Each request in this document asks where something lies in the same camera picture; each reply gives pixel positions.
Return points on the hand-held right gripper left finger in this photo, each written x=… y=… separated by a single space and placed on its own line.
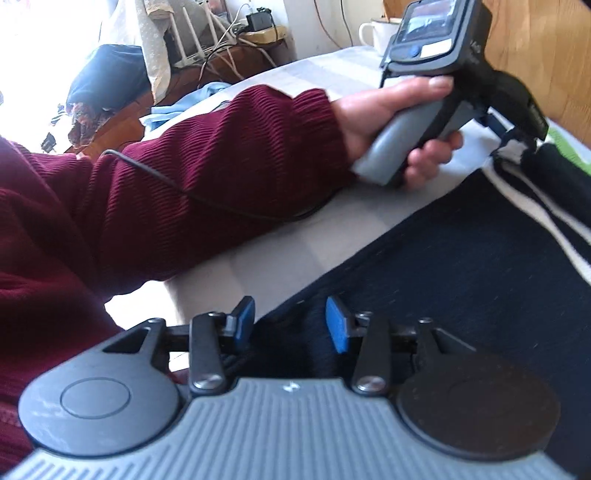
x=242 y=321

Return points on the dark blue cloth bundle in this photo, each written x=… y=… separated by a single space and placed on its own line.
x=106 y=74

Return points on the black charger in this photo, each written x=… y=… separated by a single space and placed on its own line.
x=258 y=21

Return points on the brown wooden side table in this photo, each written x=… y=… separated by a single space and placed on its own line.
x=124 y=127

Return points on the navy sweater with white stripes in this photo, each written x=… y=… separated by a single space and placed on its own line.
x=461 y=277

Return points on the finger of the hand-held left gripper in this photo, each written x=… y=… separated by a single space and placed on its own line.
x=512 y=136

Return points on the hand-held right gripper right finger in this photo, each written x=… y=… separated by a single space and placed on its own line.
x=337 y=325

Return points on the person's left forearm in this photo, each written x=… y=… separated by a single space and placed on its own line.
x=221 y=175

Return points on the white enamel mug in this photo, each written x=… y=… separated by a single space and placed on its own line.
x=387 y=39

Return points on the white dotted cloth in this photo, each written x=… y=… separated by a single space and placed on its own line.
x=152 y=50

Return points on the person's left hand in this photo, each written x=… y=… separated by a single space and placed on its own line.
x=364 y=115

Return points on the light blue cloth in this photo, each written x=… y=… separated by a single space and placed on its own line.
x=203 y=94

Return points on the wooden board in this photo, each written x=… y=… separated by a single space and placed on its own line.
x=545 y=46

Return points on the person's torso in red sweater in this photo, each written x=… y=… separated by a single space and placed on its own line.
x=41 y=277

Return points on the white router with antennas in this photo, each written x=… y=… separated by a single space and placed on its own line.
x=191 y=44

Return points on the grey striped bed sheet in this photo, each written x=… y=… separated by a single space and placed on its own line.
x=277 y=263

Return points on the floral patterned cloth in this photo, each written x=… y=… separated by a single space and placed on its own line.
x=85 y=122

